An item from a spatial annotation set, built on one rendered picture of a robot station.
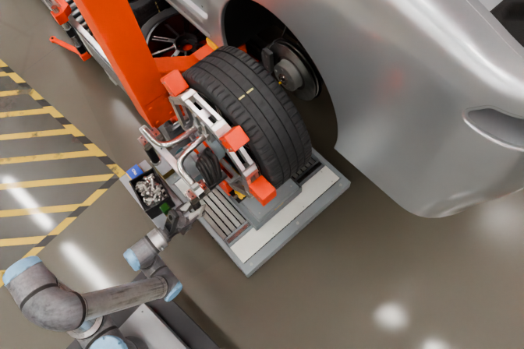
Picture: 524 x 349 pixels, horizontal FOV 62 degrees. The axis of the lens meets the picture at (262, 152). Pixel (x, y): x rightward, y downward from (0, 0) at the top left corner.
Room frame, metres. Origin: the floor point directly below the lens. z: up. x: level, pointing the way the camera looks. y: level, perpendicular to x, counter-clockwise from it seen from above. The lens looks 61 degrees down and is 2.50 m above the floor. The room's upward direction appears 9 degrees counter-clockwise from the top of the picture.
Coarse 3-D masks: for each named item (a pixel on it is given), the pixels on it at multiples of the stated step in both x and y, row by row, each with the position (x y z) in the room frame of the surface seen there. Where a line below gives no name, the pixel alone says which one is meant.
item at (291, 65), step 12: (276, 48) 1.40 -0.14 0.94; (288, 48) 1.33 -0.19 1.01; (276, 60) 1.40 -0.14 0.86; (288, 60) 1.33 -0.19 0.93; (300, 60) 1.26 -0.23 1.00; (276, 72) 1.33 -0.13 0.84; (288, 72) 1.26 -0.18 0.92; (300, 72) 1.26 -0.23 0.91; (312, 72) 1.22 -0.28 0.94; (288, 84) 1.27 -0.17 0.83; (300, 84) 1.25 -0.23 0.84; (312, 84) 1.19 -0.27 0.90; (300, 96) 1.26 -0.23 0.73; (312, 96) 1.19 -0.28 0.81
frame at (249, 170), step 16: (192, 96) 1.06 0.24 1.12; (176, 112) 1.18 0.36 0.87; (192, 112) 1.01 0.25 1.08; (208, 112) 0.98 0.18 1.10; (208, 128) 0.92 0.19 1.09; (224, 128) 0.89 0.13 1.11; (224, 160) 1.02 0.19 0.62; (240, 176) 0.92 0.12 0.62; (256, 176) 0.77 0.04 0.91; (240, 192) 0.82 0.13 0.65
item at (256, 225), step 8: (296, 184) 1.05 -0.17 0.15; (224, 192) 1.06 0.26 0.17; (296, 192) 0.99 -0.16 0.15; (232, 200) 1.01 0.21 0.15; (288, 200) 0.95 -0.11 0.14; (240, 208) 0.95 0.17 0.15; (280, 208) 0.92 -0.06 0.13; (248, 216) 0.90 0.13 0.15; (272, 216) 0.89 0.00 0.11; (256, 224) 0.84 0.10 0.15
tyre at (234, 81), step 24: (192, 72) 1.16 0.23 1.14; (216, 72) 1.11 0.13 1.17; (240, 72) 1.10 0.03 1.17; (264, 72) 1.08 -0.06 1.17; (216, 96) 1.00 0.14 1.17; (240, 96) 0.99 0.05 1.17; (264, 96) 0.99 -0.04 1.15; (288, 96) 0.99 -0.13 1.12; (240, 120) 0.90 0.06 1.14; (264, 120) 0.91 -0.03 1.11; (288, 120) 0.91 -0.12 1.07; (264, 144) 0.83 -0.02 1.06; (288, 144) 0.84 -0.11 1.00; (264, 168) 0.78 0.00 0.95; (288, 168) 0.79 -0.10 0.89
